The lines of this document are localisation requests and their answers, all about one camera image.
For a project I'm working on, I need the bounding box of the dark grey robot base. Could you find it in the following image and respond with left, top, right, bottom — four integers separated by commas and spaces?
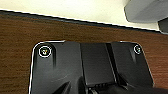
28, 40, 156, 94

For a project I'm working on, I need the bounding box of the grey bin with blue lid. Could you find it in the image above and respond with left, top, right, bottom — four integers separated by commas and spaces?
123, 0, 168, 34

